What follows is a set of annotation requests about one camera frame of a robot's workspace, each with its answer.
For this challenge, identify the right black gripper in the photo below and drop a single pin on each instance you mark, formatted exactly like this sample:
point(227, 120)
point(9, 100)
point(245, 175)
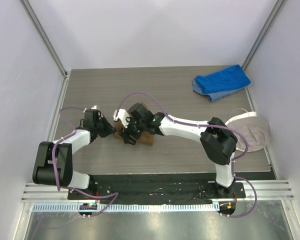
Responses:
point(128, 138)

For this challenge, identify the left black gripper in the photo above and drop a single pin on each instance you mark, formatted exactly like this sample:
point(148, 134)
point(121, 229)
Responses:
point(109, 129)

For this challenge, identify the brown cloth napkin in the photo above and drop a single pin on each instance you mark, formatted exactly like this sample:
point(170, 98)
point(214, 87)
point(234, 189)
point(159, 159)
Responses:
point(145, 139)

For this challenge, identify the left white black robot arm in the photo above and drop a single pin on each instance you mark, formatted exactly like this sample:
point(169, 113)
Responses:
point(54, 159)

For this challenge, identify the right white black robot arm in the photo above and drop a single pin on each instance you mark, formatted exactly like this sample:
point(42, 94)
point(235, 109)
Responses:
point(218, 142)

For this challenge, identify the blue white checkered cloth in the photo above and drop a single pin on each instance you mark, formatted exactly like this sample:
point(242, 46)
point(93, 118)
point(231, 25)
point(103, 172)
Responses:
point(212, 97)

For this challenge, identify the blue folded cloth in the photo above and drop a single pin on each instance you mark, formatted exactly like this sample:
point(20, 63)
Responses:
point(227, 79)

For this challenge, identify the grey white cap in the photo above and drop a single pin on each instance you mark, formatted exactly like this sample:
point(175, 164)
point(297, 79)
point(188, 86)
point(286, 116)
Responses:
point(253, 127)

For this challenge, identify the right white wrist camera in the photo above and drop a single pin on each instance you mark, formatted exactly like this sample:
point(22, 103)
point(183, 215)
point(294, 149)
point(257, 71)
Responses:
point(121, 115)

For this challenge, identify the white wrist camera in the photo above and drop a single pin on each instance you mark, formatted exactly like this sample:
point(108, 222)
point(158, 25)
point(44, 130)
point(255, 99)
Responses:
point(121, 115)
point(95, 107)

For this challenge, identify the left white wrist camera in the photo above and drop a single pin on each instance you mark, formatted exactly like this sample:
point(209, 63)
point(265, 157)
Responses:
point(95, 107)

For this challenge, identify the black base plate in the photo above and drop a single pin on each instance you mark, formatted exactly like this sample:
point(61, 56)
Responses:
point(162, 189)

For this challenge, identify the slotted white cable duct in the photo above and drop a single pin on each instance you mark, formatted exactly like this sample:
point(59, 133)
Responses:
point(85, 207)

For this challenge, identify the left aluminium frame post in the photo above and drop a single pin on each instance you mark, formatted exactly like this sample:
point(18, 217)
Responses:
point(43, 35)

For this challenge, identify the aluminium frame post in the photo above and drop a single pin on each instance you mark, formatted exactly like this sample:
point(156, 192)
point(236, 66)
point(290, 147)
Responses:
point(271, 18)
point(43, 35)

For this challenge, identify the front aluminium rail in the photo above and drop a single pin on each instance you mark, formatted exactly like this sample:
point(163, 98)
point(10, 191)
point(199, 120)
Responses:
point(266, 190)

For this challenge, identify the right aluminium frame post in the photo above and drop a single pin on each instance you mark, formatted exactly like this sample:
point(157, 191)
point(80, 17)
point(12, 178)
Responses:
point(271, 18)

